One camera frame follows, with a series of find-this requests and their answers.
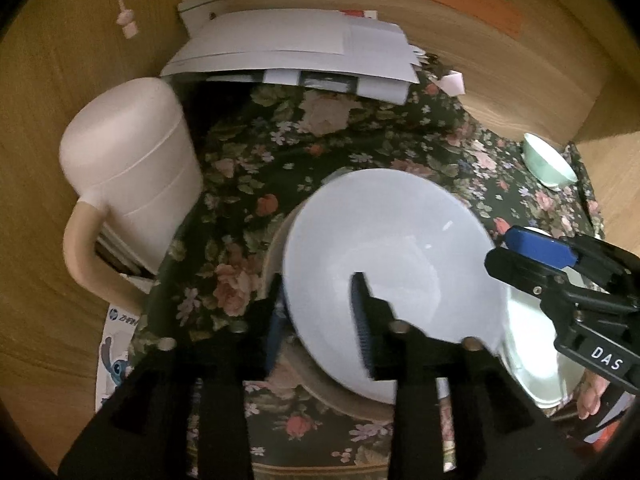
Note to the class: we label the white envelope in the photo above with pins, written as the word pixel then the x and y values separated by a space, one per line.
pixel 200 7

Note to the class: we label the white plate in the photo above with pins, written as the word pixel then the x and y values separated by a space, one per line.
pixel 530 340

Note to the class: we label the mint green bowl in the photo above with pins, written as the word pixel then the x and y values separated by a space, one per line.
pixel 550 165

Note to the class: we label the person's right hand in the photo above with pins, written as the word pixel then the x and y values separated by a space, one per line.
pixel 592 397

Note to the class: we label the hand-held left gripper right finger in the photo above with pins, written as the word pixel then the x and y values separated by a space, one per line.
pixel 361 332

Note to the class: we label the stack of white papers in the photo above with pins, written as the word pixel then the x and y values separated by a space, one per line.
pixel 280 35

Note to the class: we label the cream white jug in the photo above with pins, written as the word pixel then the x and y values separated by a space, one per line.
pixel 135 160

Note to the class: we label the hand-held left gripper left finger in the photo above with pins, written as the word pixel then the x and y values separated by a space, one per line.
pixel 275 332

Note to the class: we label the white bowl with dark spots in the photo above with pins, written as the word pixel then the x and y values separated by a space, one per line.
pixel 400 240

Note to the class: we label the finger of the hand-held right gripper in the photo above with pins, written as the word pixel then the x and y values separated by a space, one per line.
pixel 520 272
pixel 540 247

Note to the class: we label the cartoon sticker sheet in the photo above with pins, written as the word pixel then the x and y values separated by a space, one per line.
pixel 112 360

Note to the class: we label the dark floral tablecloth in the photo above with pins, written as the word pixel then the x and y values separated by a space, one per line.
pixel 250 170

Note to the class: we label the red card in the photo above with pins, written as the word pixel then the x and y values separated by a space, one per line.
pixel 360 13

